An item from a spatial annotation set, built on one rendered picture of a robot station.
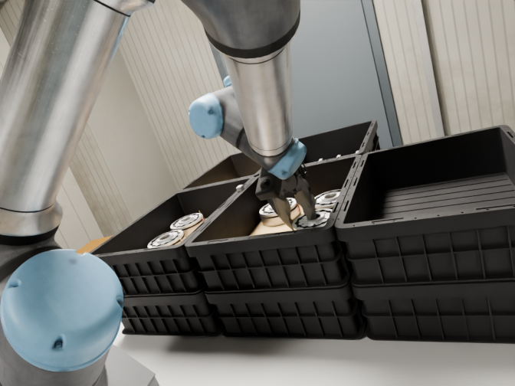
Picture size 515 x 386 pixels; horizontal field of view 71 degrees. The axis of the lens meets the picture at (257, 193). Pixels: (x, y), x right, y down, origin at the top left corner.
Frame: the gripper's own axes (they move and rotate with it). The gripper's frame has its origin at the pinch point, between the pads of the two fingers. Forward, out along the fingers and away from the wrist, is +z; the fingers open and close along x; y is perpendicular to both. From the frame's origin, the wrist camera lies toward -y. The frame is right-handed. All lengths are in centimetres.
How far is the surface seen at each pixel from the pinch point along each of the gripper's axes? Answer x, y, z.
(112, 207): 240, 154, 4
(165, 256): 20.8, -19.8, -8.8
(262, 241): -1.4, -19.7, -7.0
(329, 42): 26, 232, -44
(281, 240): -5.0, -19.7, -6.5
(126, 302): 38.9, -19.9, 0.1
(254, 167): 37, 59, -5
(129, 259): 30.6, -19.9, -10.1
